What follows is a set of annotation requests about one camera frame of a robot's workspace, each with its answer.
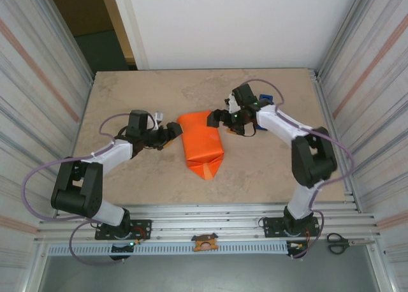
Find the black controller board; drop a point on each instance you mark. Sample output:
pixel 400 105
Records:
pixel 122 249
pixel 298 248

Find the orange wrapping paper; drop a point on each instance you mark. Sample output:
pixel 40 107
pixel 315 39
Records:
pixel 201 142

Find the brown wooden door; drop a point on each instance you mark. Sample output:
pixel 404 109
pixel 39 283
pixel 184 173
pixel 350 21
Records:
pixel 79 8

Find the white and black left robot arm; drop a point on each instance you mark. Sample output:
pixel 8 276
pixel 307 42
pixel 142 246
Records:
pixel 118 150

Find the small brown cartoon figure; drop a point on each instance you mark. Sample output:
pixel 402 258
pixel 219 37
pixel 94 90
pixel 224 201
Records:
pixel 204 242

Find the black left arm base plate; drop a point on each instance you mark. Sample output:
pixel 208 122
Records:
pixel 143 225

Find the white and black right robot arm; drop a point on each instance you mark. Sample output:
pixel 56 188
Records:
pixel 277 123

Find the beige door frame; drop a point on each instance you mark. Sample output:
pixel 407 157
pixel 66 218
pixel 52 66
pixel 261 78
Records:
pixel 121 33

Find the blue tape dispenser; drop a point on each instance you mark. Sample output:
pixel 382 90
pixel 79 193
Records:
pixel 267 97

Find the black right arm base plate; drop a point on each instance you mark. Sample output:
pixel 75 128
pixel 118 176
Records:
pixel 271 228

